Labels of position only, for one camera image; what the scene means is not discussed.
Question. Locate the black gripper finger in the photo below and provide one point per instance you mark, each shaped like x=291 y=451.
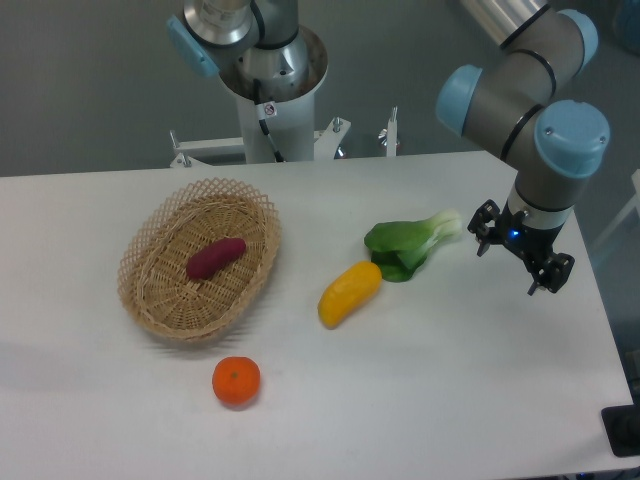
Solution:
x=483 y=225
x=551 y=274

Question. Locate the orange mandarin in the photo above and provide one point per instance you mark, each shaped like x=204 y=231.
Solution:
x=236 y=380

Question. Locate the white frame at right edge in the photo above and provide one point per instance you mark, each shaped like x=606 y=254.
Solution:
x=620 y=226

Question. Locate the purple sweet potato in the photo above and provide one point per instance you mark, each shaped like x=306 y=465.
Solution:
x=208 y=261

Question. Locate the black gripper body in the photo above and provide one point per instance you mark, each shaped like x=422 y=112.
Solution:
x=530 y=233

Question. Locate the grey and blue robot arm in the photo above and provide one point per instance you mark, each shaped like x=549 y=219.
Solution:
x=510 y=112

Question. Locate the black device at table corner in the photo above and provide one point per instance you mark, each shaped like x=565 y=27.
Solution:
x=622 y=429

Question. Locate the green bok choy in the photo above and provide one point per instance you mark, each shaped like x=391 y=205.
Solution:
x=400 y=248

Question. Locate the white metal base frame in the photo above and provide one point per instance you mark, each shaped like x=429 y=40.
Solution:
x=210 y=147

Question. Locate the woven wicker basket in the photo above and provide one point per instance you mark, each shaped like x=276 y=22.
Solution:
x=152 y=282

